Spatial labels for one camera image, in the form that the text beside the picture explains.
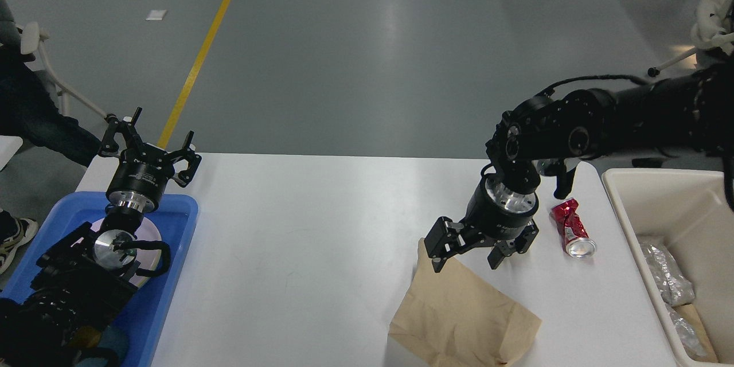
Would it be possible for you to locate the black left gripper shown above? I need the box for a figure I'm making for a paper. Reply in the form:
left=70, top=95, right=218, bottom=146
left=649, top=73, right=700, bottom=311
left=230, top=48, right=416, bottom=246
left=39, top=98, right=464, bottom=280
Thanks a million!
left=99, top=107, right=202, bottom=213

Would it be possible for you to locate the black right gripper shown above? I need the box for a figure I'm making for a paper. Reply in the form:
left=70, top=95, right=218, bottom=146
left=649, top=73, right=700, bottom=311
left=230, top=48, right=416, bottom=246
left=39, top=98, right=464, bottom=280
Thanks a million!
left=424, top=175, right=539, bottom=273

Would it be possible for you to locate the brown paper bag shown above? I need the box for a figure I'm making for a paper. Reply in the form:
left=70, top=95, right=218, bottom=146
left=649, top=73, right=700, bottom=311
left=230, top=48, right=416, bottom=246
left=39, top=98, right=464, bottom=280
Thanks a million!
left=388, top=239, right=542, bottom=366

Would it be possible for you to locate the crushed red soda can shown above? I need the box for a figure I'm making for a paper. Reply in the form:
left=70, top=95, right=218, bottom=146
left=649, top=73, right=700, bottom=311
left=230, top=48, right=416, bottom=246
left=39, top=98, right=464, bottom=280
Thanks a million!
left=550, top=198, right=597, bottom=259

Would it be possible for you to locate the dark teal mug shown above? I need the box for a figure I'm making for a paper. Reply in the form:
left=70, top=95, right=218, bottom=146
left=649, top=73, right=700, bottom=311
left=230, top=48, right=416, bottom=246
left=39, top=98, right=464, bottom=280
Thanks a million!
left=70, top=326, right=129, bottom=366

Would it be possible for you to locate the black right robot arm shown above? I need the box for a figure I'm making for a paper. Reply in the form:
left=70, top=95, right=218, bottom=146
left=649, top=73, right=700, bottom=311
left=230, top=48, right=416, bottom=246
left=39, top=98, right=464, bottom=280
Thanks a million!
left=424, top=61, right=733, bottom=273

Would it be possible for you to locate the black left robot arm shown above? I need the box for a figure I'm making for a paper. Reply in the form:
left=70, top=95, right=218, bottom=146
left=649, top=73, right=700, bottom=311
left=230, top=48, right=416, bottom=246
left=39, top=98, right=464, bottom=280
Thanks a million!
left=2, top=108, right=202, bottom=366

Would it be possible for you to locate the seated person left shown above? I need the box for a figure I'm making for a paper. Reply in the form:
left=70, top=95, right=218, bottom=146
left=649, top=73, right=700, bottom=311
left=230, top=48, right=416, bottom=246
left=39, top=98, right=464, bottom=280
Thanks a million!
left=1, top=0, right=100, bottom=167

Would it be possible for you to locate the white paper scrap on floor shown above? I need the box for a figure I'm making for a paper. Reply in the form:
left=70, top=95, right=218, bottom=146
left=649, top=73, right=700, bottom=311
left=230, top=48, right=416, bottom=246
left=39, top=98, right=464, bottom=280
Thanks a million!
left=145, top=9, right=167, bottom=21

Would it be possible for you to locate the white table corner left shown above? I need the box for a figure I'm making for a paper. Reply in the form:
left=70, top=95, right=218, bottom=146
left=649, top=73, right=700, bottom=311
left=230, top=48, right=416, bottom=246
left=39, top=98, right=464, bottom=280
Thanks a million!
left=1, top=135, right=24, bottom=171

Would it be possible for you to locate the shoe on floor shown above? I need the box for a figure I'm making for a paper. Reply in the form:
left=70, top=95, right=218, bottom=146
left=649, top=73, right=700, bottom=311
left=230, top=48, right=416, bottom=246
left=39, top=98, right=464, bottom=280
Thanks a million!
left=1, top=211, right=39, bottom=274

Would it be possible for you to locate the white office chair left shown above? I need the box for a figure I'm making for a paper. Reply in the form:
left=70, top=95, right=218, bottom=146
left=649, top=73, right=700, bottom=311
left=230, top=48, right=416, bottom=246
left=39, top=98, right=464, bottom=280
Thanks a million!
left=16, top=21, right=112, bottom=120

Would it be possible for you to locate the white office chair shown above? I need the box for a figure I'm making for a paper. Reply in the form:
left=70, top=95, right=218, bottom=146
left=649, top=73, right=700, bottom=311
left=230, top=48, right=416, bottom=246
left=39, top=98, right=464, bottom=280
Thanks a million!
left=647, top=0, right=733, bottom=79
left=16, top=21, right=112, bottom=120

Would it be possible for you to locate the blue plastic tray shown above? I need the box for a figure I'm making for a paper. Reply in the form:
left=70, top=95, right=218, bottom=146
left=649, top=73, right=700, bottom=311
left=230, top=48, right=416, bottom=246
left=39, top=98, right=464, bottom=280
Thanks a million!
left=2, top=192, right=198, bottom=366

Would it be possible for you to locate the foil scrap in bin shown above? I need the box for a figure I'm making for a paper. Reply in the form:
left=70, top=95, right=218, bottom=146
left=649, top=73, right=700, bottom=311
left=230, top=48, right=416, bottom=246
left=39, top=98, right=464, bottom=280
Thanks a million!
left=638, top=236, right=708, bottom=359

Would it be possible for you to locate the white plastic bin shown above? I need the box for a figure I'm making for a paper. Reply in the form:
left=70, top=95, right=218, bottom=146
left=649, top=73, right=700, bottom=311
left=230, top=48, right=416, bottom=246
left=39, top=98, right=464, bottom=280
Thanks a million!
left=602, top=168, right=733, bottom=366

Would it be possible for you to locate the brown paper in bin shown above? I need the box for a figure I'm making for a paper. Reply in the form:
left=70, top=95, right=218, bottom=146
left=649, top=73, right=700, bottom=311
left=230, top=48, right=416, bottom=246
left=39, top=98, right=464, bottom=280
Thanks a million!
left=674, top=304, right=719, bottom=364

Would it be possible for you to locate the white office chair right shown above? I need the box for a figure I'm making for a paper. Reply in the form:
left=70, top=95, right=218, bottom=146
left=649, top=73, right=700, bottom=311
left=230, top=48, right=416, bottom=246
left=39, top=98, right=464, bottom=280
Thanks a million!
left=647, top=0, right=733, bottom=79

